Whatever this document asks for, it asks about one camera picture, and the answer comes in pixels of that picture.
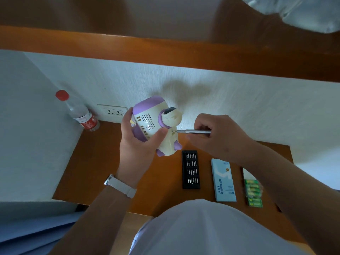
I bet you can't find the clear plastic bag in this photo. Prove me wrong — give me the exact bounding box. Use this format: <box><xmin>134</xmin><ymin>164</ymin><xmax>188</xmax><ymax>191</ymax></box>
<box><xmin>240</xmin><ymin>0</ymin><xmax>340</xmax><ymax>34</ymax></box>

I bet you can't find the person's left hand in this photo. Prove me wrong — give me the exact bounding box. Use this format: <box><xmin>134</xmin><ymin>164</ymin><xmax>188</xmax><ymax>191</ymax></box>
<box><xmin>115</xmin><ymin>107</ymin><xmax>168</xmax><ymax>188</ymax></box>

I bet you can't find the green battery pack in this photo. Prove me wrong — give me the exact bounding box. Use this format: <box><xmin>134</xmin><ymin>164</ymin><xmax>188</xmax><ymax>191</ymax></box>
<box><xmin>243</xmin><ymin>179</ymin><xmax>263</xmax><ymax>208</ymax></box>

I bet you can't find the white card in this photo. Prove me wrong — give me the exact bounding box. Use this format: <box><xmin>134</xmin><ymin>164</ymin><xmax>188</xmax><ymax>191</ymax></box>
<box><xmin>243</xmin><ymin>168</ymin><xmax>257</xmax><ymax>181</ymax></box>

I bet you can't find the white wall socket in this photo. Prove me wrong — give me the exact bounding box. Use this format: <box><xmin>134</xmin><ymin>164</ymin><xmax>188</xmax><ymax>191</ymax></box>
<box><xmin>97</xmin><ymin>104</ymin><xmax>129</xmax><ymax>124</ymax></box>

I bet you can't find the person's right forearm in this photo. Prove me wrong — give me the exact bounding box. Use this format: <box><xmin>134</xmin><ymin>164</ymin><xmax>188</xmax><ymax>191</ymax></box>
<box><xmin>240</xmin><ymin>141</ymin><xmax>340</xmax><ymax>255</ymax></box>

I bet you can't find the white wrist watch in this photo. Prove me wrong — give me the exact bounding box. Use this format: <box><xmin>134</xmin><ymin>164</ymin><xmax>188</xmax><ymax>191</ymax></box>
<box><xmin>104</xmin><ymin>174</ymin><xmax>137</xmax><ymax>199</ymax></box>

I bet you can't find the purple and cream toy robot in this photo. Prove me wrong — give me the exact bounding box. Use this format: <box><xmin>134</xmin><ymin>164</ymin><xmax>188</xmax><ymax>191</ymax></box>
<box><xmin>130</xmin><ymin>96</ymin><xmax>184</xmax><ymax>157</ymax></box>

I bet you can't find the person's right hand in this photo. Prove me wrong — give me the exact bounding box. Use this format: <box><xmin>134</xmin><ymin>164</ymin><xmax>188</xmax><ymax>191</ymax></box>
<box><xmin>186</xmin><ymin>114</ymin><xmax>256</xmax><ymax>168</ymax></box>

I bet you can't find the light blue cardboard box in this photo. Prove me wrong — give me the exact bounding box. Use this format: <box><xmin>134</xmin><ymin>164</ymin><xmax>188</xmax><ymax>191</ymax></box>
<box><xmin>211</xmin><ymin>158</ymin><xmax>237</xmax><ymax>203</ymax></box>

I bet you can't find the clear bottle with red cap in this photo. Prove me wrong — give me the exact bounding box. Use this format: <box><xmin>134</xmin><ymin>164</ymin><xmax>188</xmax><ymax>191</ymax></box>
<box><xmin>55</xmin><ymin>90</ymin><xmax>100</xmax><ymax>132</ymax></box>

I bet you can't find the black screwdriver bit tray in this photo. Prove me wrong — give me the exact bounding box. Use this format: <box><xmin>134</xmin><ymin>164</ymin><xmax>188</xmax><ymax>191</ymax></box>
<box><xmin>182</xmin><ymin>150</ymin><xmax>201</xmax><ymax>190</ymax></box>

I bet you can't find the blue bedding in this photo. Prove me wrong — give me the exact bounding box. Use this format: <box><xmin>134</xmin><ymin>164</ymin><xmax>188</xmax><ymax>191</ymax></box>
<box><xmin>0</xmin><ymin>201</ymin><xmax>86</xmax><ymax>255</ymax></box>

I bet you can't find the person's left forearm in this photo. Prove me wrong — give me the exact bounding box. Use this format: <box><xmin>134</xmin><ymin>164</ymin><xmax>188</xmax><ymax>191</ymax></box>
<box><xmin>50</xmin><ymin>183</ymin><xmax>138</xmax><ymax>255</ymax></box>

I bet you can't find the brown wooden ledge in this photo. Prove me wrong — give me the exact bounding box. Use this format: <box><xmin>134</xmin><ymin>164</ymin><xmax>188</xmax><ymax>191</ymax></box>
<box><xmin>0</xmin><ymin>25</ymin><xmax>340</xmax><ymax>83</ymax></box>

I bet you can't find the person's white shirt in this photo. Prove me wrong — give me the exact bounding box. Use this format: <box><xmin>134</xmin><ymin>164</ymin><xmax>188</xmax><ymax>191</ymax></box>
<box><xmin>129</xmin><ymin>199</ymin><xmax>310</xmax><ymax>255</ymax></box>

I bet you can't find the silver precision screwdriver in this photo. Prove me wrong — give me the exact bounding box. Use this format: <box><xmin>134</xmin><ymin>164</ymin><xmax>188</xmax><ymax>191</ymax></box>
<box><xmin>172</xmin><ymin>129</ymin><xmax>212</xmax><ymax>135</ymax></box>

